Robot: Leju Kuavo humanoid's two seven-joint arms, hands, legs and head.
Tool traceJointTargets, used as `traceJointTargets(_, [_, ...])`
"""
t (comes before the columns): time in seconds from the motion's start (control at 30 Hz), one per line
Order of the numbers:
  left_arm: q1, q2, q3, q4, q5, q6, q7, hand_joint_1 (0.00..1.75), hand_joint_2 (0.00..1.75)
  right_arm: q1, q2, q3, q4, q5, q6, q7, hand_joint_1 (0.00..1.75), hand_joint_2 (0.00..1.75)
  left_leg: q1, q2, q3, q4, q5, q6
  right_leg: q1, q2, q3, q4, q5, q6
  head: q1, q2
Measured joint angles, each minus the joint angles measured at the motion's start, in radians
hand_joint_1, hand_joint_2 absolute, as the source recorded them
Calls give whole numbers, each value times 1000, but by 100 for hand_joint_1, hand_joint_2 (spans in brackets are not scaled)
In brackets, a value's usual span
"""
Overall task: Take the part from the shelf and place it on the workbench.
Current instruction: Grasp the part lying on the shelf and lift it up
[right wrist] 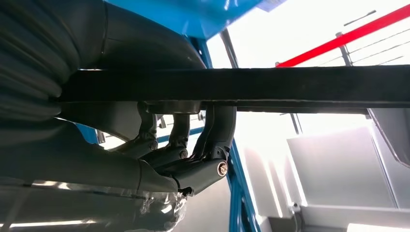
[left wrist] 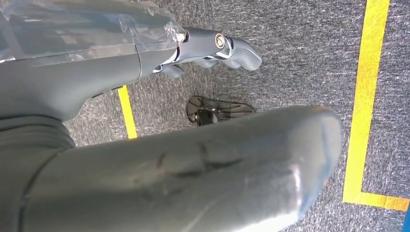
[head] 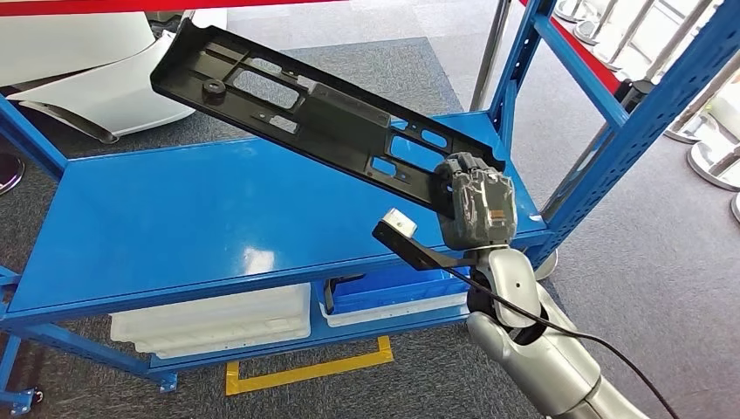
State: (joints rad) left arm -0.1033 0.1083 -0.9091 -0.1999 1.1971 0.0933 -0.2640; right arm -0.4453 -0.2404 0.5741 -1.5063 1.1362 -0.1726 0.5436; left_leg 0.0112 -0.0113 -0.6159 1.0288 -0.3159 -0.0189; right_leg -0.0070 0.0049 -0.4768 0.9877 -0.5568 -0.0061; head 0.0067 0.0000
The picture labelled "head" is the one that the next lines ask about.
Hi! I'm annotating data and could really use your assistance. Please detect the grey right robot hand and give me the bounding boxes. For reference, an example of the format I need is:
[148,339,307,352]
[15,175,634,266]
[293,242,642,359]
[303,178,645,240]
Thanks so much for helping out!
[433,151,518,252]

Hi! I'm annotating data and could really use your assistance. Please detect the long black plastic plate holder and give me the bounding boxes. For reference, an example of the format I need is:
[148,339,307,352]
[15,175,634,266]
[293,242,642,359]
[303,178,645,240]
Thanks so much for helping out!
[149,17,508,220]

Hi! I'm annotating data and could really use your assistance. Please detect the small black plastic part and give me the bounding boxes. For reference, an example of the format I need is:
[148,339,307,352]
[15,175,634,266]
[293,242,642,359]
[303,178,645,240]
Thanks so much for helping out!
[323,274,367,317]

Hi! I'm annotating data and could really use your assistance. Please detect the blue metal shelf rack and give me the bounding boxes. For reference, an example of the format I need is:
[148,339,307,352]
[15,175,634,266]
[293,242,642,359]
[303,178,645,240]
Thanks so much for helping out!
[0,0,740,395]

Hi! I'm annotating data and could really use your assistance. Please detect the blue plastic crate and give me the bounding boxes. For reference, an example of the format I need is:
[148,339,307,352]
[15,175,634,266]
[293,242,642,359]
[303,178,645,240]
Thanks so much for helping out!
[325,266,471,317]

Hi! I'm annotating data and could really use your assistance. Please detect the white plastic tray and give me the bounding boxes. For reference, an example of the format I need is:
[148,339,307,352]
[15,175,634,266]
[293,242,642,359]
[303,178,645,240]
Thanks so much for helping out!
[318,292,470,328]

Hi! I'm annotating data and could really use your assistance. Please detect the chrome pole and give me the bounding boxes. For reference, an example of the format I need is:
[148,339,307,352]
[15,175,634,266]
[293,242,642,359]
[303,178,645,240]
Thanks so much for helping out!
[469,0,514,113]

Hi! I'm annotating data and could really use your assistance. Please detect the red barrier belt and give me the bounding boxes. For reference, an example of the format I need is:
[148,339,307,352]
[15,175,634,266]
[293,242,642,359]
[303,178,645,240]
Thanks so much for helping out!
[517,0,624,94]
[0,0,349,17]

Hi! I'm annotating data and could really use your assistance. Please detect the white plastic bin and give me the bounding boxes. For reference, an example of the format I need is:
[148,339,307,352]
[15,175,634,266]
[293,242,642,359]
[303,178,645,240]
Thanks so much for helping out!
[109,282,312,361]

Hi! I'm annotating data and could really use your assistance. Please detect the white car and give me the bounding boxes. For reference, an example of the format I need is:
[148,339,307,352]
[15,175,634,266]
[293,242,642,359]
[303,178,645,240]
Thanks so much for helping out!
[0,8,229,147]

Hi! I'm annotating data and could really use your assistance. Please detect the chrome stanchion base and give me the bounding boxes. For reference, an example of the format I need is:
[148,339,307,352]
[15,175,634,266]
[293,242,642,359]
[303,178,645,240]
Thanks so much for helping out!
[0,152,26,197]

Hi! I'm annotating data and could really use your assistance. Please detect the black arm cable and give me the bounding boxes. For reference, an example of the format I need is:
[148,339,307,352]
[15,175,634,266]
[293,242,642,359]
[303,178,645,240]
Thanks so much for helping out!
[455,268,682,419]

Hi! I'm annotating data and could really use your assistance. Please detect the blue metal cart frame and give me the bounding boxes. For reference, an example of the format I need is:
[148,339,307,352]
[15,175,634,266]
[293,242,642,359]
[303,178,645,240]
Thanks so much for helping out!
[0,265,44,418]

